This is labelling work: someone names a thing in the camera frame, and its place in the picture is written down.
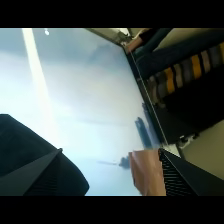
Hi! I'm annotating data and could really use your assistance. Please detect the brown garment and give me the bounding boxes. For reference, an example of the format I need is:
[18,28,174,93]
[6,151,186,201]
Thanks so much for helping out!
[127,149,168,196]

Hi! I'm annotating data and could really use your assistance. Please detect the yellow grey striped garment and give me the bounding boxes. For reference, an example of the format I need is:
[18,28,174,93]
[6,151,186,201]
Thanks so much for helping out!
[145,42,224,108]

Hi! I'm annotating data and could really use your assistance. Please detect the black garment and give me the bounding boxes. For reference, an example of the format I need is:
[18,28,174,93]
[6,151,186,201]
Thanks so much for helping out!
[155,73,224,145]

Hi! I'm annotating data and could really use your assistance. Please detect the black pants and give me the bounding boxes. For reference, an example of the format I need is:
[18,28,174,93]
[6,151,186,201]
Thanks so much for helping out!
[0,113,91,196]

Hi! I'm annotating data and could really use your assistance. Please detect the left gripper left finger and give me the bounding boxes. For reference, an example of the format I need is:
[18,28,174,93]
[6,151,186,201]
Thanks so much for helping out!
[0,147,65,196]

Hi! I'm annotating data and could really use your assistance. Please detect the dark blue garment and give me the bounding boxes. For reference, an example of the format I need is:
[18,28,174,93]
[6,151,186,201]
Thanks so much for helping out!
[134,29,224,80]

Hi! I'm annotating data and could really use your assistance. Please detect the person's hand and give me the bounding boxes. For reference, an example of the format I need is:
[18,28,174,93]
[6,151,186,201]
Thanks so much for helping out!
[124,35,145,55]

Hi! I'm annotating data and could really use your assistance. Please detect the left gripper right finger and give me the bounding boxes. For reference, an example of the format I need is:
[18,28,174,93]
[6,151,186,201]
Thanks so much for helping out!
[157,147,224,196]

